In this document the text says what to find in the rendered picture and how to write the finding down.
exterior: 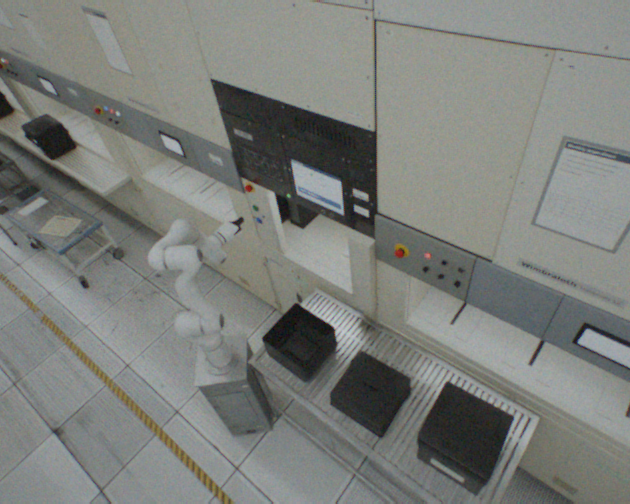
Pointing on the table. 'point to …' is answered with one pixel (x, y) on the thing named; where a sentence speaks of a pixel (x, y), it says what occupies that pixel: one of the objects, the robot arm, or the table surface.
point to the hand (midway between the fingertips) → (240, 220)
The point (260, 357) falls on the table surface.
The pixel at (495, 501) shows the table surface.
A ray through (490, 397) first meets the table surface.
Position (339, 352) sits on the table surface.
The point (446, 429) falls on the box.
